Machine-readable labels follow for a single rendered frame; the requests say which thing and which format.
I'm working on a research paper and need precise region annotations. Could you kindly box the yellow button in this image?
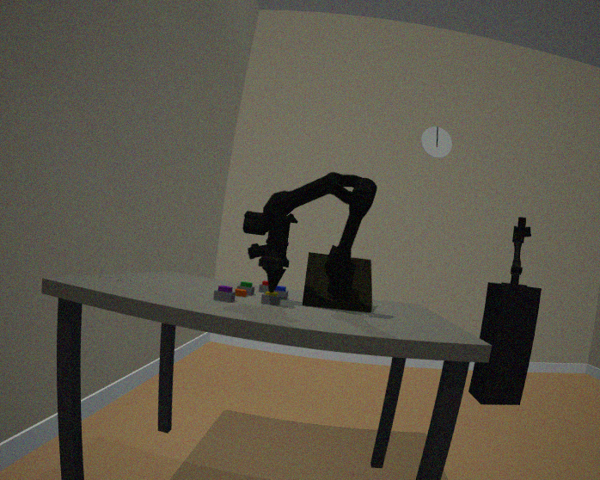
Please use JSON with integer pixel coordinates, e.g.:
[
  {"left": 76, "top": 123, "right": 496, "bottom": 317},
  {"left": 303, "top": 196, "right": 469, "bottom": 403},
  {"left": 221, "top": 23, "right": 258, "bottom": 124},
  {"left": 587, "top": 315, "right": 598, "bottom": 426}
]
[{"left": 261, "top": 291, "right": 281, "bottom": 306}]

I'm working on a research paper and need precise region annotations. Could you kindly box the purple button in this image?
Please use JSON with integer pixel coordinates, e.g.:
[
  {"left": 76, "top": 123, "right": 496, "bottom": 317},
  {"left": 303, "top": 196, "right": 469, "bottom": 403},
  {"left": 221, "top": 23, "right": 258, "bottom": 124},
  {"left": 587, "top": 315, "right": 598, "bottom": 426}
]
[{"left": 213, "top": 286, "right": 236, "bottom": 303}]

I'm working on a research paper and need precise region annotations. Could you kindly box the blue button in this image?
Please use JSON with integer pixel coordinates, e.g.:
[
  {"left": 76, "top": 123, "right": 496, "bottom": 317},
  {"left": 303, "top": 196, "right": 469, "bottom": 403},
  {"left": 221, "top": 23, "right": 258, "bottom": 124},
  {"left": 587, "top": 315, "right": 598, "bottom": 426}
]
[{"left": 274, "top": 286, "right": 288, "bottom": 300}]

